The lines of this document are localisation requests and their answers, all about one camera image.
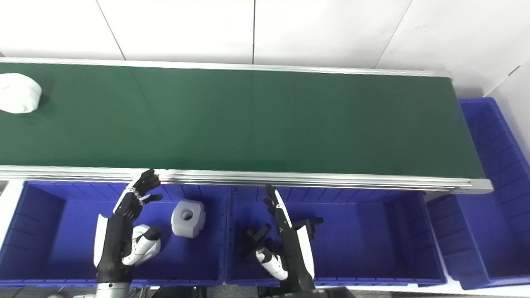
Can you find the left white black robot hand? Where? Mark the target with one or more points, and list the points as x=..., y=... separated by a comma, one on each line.
x=118, y=236

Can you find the white round plastic part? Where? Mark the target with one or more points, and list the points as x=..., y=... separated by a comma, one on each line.
x=18, y=93

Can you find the white rounded plastic part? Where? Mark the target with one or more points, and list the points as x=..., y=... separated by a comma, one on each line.
x=157, y=249

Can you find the blue plastic bin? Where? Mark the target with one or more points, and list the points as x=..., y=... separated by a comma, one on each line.
x=372, y=240
x=492, y=198
x=62, y=231

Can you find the white hexagonal part with hole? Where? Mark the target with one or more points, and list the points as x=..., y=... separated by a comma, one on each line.
x=188, y=218

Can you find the black plastic part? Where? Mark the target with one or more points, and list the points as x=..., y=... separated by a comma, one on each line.
x=250, y=240

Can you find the green conveyor belt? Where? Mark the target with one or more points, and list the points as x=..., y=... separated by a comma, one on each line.
x=248, y=120

